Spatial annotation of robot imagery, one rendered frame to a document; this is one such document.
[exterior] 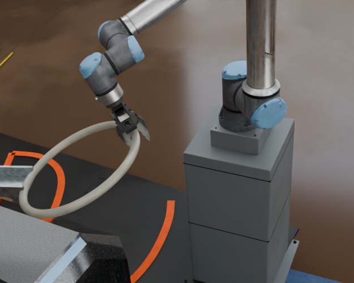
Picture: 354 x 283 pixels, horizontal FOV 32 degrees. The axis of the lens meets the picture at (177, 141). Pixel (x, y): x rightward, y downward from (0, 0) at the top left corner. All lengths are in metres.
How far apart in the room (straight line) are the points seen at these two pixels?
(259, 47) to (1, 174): 1.08
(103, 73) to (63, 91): 2.84
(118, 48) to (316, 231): 1.87
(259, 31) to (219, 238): 1.13
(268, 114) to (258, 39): 0.32
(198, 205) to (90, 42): 2.94
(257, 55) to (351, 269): 1.48
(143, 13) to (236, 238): 1.23
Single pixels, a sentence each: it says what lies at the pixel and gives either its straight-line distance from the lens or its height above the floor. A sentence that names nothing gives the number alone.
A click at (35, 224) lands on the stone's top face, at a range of 2.61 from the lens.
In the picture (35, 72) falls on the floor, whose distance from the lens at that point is 5.29.
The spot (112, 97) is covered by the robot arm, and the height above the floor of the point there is 1.39.
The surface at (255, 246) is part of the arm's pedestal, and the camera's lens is 2.99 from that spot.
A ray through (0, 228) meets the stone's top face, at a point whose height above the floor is 0.80.
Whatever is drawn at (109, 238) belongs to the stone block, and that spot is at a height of 0.63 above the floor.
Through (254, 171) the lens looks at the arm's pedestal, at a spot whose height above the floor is 0.83.
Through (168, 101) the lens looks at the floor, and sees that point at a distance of 4.66.
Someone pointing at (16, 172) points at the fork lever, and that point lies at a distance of 2.44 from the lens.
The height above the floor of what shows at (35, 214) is 1.13.
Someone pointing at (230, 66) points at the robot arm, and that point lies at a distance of 2.66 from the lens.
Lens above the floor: 2.55
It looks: 37 degrees down
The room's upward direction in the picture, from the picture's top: 5 degrees counter-clockwise
